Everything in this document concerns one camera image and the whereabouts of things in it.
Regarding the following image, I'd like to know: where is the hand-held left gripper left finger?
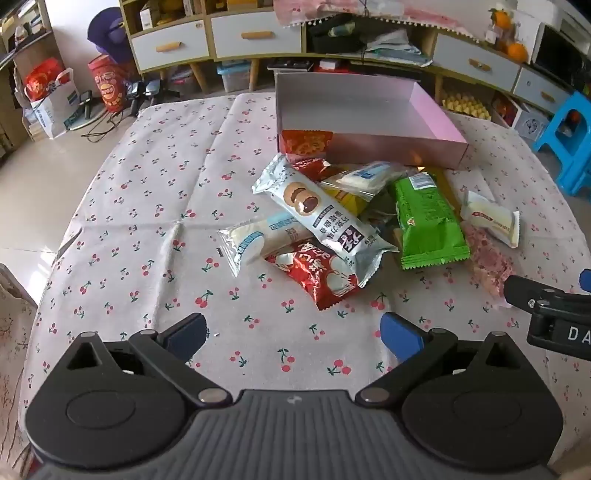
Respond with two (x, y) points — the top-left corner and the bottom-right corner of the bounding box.
(55, 312), (233, 409)

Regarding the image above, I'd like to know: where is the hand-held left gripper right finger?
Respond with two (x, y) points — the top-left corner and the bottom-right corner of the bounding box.
(353, 311), (527, 409)

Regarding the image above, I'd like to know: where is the pink nougat packet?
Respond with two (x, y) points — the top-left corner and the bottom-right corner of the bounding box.
(462, 222), (516, 302)

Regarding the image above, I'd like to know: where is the white cake packet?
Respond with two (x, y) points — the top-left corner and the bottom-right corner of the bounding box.
(460, 190), (522, 249)

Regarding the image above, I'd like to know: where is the red snack packet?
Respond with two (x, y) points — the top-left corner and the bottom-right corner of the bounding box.
(264, 239), (362, 311)
(291, 158), (343, 182)

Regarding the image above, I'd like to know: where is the white bread packet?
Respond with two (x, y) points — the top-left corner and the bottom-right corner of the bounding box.
(217, 212), (315, 278)
(332, 161), (416, 198)

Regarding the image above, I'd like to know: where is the green snack packet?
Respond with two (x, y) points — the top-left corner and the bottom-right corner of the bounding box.
(387, 173), (471, 271)

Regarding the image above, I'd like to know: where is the yellow snack packet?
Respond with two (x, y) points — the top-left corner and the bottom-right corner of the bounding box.
(321, 182), (376, 217)

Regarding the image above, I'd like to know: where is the red gold-print packet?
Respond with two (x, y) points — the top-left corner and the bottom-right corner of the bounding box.
(281, 129), (335, 160)

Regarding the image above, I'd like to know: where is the pink cardboard box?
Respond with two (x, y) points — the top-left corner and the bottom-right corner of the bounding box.
(276, 73), (471, 171)

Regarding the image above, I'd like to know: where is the blue plastic stool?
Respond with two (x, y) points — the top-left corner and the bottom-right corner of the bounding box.
(533, 90), (591, 200)

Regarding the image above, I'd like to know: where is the cherry print tablecloth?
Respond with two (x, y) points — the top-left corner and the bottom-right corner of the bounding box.
(18, 92), (591, 480)

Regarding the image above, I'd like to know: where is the white cartoon toy box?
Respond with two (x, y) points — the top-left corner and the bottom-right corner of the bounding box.
(492, 92), (551, 140)

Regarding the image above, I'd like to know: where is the beige printed cloth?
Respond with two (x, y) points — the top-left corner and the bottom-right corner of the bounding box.
(0, 263), (38, 480)

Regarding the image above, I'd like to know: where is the yellow egg tray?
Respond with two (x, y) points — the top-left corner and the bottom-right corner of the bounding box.
(442, 92), (493, 121)

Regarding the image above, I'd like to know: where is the white cabinet drawer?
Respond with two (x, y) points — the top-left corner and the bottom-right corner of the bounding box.
(131, 28), (211, 73)
(434, 33), (522, 92)
(211, 10), (304, 59)
(513, 68), (574, 114)

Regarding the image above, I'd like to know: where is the white microwave oven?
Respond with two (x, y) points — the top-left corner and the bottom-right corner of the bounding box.
(531, 22), (591, 88)

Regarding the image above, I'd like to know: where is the white round base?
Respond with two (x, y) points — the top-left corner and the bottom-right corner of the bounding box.
(65, 108), (100, 133)

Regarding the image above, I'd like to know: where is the clear plastic jar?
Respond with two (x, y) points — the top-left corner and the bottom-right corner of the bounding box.
(485, 24), (509, 48)

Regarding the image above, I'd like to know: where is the white shopping bag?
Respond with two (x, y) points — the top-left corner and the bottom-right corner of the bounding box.
(32, 68), (81, 139)

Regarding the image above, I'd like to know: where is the blue-lid storage bin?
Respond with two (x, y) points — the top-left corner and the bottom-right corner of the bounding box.
(217, 62), (253, 92)

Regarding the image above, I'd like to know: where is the red cartoon bag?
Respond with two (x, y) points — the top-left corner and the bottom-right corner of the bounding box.
(88, 54), (128, 113)

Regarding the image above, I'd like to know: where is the pile of papers and bags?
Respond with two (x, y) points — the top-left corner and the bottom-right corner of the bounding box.
(362, 30), (431, 66)

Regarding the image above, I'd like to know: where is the clear storage bin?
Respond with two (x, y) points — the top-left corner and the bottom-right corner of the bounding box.
(268, 58), (315, 75)

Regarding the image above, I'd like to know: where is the long wooden cabinet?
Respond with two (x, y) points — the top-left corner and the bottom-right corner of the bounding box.
(117, 0), (583, 125)

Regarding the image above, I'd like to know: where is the red gift bag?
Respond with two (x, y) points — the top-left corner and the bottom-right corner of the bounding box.
(24, 59), (65, 100)

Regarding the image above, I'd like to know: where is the black storage box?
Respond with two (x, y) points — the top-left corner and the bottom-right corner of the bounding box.
(307, 18), (365, 54)

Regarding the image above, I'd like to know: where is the purple round object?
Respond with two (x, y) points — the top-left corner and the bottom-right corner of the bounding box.
(88, 9), (139, 80)

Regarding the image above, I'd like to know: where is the pink fringed cloth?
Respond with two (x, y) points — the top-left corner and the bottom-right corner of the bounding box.
(274, 0), (469, 34)

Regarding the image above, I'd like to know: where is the wooden shelf rack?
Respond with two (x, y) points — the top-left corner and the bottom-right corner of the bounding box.
(0, 0), (62, 153)

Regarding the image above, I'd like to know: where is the black floor cable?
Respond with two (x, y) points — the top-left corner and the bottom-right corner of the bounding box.
(82, 110), (136, 140)

